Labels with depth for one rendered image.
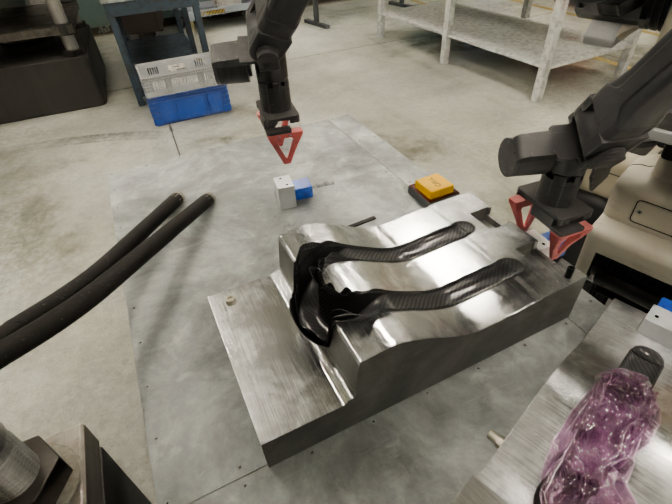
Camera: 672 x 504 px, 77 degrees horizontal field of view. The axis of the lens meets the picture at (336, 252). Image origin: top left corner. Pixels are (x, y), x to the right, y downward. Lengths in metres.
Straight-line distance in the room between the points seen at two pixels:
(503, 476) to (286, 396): 0.25
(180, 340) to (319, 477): 0.31
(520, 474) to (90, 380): 1.59
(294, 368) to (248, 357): 0.07
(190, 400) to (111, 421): 1.07
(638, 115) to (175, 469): 0.68
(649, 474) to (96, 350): 1.77
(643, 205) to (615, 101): 0.40
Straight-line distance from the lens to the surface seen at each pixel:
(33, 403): 1.92
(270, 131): 0.82
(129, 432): 1.67
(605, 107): 0.62
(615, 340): 0.69
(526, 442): 0.53
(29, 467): 0.64
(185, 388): 0.67
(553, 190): 0.73
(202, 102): 3.63
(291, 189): 0.92
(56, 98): 4.33
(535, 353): 0.70
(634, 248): 0.98
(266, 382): 0.57
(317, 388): 0.56
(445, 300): 0.63
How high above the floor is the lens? 1.33
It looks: 41 degrees down
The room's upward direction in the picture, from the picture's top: 3 degrees counter-clockwise
